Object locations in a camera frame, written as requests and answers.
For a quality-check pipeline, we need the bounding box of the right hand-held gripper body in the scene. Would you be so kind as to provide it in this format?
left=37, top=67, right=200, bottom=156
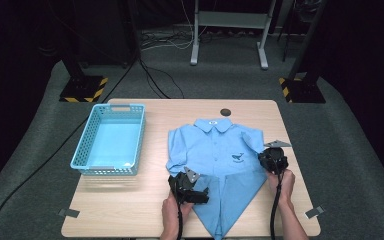
left=263, top=139, right=293, bottom=174

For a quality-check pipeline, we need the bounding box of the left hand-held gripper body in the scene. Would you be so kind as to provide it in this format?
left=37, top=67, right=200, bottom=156
left=167, top=166, right=201, bottom=205

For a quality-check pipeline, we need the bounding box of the light blue short-sleeved shirt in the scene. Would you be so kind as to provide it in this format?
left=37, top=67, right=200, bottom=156
left=165, top=117, right=269, bottom=240

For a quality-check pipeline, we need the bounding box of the person's left hand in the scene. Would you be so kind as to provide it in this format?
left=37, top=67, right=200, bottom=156
left=161, top=192, right=194, bottom=231

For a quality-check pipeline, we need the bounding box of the person's right hand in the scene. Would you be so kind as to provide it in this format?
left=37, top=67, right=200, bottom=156
left=267, top=168, right=296, bottom=205

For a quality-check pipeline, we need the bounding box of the grey tab on table edge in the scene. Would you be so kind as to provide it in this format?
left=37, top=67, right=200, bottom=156
left=305, top=205, right=327, bottom=220
left=58, top=208, right=81, bottom=219

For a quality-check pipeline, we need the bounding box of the black stand with striped base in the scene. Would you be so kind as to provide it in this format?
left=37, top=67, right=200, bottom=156
left=278, top=0, right=327, bottom=104
left=59, top=0, right=109, bottom=104

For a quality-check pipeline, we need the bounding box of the light blue plastic basket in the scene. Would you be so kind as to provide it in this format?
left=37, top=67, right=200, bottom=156
left=69, top=103, right=147, bottom=177

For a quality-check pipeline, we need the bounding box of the black tripod stand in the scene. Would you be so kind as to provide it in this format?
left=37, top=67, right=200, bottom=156
left=277, top=0, right=314, bottom=63

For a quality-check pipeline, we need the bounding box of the dark cabinet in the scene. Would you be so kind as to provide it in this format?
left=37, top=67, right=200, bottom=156
left=76, top=0, right=140, bottom=68

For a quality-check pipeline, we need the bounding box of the left hand-held gripper black cable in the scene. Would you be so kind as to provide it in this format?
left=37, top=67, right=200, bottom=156
left=175, top=196, right=185, bottom=240

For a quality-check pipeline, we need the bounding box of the hand-held gripper black cable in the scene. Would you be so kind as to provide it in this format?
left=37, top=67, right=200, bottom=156
left=175, top=196, right=185, bottom=240
left=269, top=163, right=284, bottom=240

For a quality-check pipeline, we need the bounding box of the right hand-held gripper black cable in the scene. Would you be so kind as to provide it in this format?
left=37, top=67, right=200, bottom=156
left=269, top=163, right=284, bottom=240

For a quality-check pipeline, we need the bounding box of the thin black floor cable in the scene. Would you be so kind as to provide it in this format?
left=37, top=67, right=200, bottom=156
left=138, top=59, right=186, bottom=100

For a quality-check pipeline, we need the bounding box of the long black floor cable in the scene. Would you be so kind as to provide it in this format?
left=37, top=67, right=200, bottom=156
left=0, top=58, right=140, bottom=240

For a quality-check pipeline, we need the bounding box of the white metal stand frame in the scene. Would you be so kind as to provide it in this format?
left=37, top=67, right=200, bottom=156
left=189, top=0, right=277, bottom=70

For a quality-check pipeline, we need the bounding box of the tangle of floor cables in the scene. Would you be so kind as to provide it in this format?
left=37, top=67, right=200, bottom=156
left=140, top=29, right=195, bottom=52

